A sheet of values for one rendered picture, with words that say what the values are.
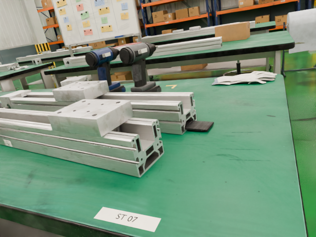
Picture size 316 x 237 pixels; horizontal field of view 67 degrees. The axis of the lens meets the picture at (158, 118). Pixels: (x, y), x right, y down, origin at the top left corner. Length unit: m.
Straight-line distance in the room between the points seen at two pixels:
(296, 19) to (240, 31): 1.63
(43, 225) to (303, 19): 3.94
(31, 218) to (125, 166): 0.19
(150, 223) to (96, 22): 3.90
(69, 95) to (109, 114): 0.36
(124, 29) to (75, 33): 0.95
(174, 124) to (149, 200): 0.25
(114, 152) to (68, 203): 0.12
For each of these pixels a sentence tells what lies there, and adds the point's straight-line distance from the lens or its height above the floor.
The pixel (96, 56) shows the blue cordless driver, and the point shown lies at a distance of 1.01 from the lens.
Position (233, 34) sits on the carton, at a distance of 2.58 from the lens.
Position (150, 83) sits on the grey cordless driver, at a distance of 0.94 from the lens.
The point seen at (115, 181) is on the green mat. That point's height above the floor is 0.78.
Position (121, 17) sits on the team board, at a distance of 3.90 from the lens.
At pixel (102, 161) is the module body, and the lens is 0.54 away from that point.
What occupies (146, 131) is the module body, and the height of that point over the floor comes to 0.85.
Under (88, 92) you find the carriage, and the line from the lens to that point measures 0.80.
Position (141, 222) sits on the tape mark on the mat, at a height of 0.78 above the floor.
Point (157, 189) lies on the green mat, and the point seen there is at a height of 0.78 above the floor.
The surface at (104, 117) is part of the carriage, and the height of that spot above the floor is 0.90.
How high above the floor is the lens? 1.05
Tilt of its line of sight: 21 degrees down
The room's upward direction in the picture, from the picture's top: 10 degrees counter-clockwise
